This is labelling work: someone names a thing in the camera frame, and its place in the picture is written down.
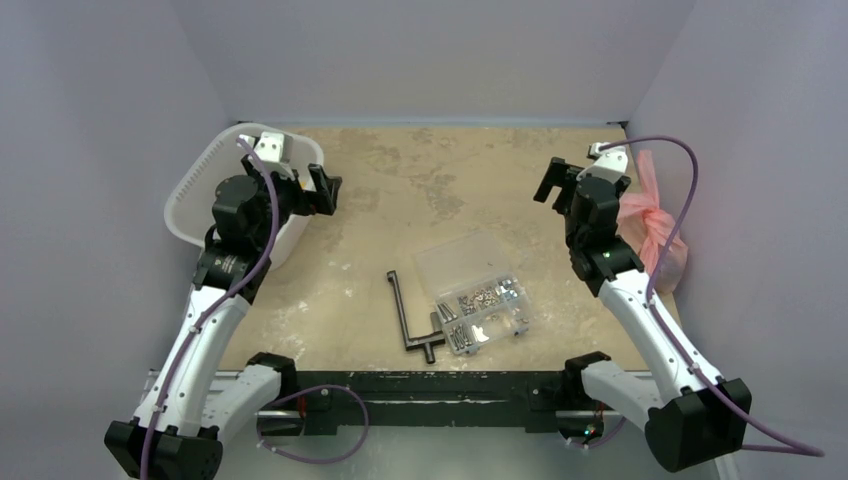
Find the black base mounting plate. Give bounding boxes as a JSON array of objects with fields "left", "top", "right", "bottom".
[{"left": 258, "top": 369, "right": 631, "bottom": 439}]

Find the pink plastic bag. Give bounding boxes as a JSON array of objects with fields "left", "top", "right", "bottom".
[{"left": 618, "top": 151, "right": 688, "bottom": 295}]

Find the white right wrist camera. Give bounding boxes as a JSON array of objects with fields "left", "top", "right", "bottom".
[{"left": 577, "top": 142, "right": 629, "bottom": 183}]

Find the black metal crank tool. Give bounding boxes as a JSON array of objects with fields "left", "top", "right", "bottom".
[{"left": 386, "top": 270, "right": 445, "bottom": 365}]

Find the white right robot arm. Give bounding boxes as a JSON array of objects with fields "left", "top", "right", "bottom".
[{"left": 534, "top": 157, "right": 752, "bottom": 472}]

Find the clear plastic screw box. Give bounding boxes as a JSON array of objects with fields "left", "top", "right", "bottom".
[{"left": 413, "top": 231, "right": 534, "bottom": 356}]

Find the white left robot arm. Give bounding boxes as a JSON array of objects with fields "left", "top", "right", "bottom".
[{"left": 104, "top": 157, "right": 343, "bottom": 479}]

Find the white plastic basket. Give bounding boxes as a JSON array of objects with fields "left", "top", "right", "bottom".
[{"left": 164, "top": 123, "right": 325, "bottom": 270}]

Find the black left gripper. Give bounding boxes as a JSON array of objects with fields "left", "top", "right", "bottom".
[{"left": 243, "top": 154, "right": 340, "bottom": 248}]

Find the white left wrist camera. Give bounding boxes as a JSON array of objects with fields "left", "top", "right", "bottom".
[{"left": 254, "top": 131, "right": 293, "bottom": 164}]

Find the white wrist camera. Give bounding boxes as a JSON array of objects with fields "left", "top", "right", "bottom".
[
  {"left": 577, "top": 142, "right": 629, "bottom": 183},
  {"left": 254, "top": 131, "right": 293, "bottom": 164}
]

